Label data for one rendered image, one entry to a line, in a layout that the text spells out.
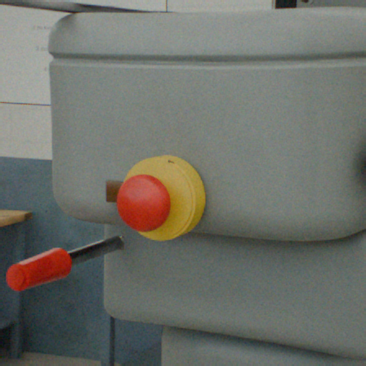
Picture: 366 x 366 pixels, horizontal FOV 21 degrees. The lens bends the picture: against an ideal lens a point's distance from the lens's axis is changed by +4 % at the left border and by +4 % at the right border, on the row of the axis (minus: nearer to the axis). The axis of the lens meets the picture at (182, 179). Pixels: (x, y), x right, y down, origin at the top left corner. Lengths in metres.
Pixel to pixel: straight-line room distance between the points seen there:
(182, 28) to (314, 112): 0.11
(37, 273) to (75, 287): 5.43
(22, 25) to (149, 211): 5.55
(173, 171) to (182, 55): 0.08
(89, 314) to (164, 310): 5.31
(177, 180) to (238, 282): 0.15
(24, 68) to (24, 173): 0.64
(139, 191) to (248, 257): 0.16
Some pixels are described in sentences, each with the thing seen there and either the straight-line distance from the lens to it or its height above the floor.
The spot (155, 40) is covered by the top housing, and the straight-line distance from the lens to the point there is 0.71.
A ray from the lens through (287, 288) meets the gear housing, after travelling 0.79.
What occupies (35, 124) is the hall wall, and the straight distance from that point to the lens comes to 6.18.
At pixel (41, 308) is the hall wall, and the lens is 6.33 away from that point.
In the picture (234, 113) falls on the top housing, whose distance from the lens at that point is 0.68.
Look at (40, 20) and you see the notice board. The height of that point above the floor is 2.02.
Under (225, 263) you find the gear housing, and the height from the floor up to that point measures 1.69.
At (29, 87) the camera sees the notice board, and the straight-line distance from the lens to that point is 6.18.
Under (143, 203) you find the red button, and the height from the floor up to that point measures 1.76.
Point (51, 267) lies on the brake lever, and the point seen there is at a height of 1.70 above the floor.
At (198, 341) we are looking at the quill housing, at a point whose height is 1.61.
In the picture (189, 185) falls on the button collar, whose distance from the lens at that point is 0.68.
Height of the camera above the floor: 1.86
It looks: 7 degrees down
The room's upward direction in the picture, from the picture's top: straight up
